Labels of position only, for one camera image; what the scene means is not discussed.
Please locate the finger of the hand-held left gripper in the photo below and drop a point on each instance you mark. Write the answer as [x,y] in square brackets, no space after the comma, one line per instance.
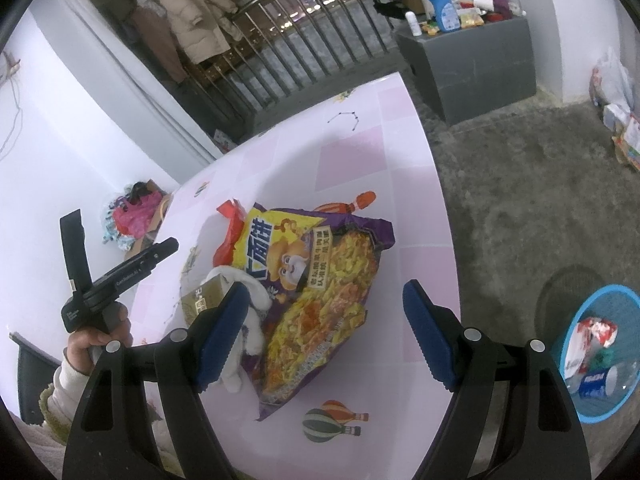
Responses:
[157,252]
[75,250]

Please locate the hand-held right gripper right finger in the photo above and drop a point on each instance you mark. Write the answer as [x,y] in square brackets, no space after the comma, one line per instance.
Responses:
[430,342]

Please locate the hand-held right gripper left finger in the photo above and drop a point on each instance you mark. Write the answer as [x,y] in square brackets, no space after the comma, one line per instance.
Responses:
[220,342]

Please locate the white glove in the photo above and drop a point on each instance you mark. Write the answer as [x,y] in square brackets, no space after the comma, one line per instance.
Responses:
[250,330]

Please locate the purple yellow noodle packet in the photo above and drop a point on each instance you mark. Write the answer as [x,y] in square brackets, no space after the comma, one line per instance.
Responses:
[320,300]

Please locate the blue white paper cup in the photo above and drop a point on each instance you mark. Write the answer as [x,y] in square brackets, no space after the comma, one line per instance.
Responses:
[597,382]

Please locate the blue mesh trash bin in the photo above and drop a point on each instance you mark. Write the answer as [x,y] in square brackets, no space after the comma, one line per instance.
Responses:
[607,410]

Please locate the clear plastic cup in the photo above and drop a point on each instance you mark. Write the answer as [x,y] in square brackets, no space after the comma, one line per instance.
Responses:
[627,377]

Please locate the person's left forearm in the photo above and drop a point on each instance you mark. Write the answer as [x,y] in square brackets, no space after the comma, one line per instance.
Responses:
[67,395]

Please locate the person's left hand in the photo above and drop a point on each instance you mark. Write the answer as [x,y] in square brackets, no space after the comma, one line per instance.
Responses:
[82,352]

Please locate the olive brown carton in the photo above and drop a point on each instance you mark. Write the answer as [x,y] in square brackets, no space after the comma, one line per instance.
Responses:
[202,300]

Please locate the pile of colourful cloth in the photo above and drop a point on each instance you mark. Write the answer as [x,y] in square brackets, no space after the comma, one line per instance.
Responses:
[127,217]

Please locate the red plastic wrapper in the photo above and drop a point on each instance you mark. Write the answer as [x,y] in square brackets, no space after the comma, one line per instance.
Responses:
[231,232]

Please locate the dark chair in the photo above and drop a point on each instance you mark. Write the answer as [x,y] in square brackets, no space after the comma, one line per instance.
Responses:
[35,370]

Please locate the white fleece garment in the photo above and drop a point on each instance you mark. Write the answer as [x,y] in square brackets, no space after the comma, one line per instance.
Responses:
[40,440]

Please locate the pink hanging garment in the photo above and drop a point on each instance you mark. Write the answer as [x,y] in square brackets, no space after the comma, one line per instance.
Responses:
[157,40]

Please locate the beige hanging jacket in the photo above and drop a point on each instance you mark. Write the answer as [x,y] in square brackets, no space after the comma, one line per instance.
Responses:
[195,15]

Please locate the grey cabinet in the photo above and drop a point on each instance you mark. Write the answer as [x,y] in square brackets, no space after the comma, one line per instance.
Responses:
[475,70]

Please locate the cardboard box with print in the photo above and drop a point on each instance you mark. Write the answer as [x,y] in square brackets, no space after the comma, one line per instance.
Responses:
[630,142]

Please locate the white plastic bag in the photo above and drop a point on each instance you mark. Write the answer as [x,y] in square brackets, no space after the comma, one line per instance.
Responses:
[610,85]

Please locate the small white bottle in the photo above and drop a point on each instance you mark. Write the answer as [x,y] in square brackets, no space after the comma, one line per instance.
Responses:
[414,24]

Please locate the yellow snack packet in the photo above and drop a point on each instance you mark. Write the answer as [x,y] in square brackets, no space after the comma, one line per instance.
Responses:
[471,19]

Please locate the blue detergent bottle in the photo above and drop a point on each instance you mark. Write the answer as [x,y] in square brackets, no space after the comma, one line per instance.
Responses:
[445,10]

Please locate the black cloth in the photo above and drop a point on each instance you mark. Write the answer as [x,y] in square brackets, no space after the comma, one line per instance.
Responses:
[390,9]

